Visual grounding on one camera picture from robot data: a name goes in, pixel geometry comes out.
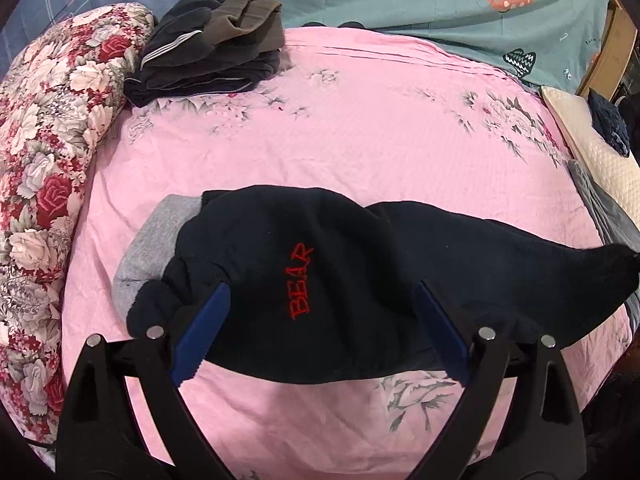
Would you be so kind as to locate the teal heart print blanket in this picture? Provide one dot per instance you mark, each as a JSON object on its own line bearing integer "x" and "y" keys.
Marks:
{"x": 425, "y": 0}

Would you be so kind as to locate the dark blue cloth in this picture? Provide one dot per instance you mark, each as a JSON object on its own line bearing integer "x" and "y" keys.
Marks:
{"x": 611, "y": 120}

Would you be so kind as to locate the black sweatshirt with red BEAR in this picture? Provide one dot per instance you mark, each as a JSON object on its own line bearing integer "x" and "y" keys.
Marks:
{"x": 320, "y": 285}

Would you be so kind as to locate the pink floral bed sheet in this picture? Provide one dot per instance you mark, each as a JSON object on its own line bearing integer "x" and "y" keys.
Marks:
{"x": 340, "y": 160}

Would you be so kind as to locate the red floral quilt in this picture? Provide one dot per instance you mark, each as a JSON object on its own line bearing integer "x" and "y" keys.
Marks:
{"x": 45, "y": 160}

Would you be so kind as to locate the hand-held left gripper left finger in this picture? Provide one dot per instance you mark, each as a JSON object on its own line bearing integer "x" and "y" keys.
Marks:
{"x": 200, "y": 332}

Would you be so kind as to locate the cream quilted pillow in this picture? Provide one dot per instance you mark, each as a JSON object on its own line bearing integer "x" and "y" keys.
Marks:
{"x": 595, "y": 145}

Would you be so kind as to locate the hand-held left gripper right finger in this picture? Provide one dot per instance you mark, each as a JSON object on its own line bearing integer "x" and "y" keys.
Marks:
{"x": 442, "y": 332}

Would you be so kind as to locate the stack of dark folded clothes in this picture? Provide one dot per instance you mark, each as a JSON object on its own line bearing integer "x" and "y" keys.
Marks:
{"x": 210, "y": 45}

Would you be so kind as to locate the grey folded cloth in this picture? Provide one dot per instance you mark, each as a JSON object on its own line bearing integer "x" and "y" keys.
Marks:
{"x": 607, "y": 215}

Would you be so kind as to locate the wooden bed frame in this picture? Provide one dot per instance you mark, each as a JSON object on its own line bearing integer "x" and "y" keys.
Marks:
{"x": 607, "y": 55}

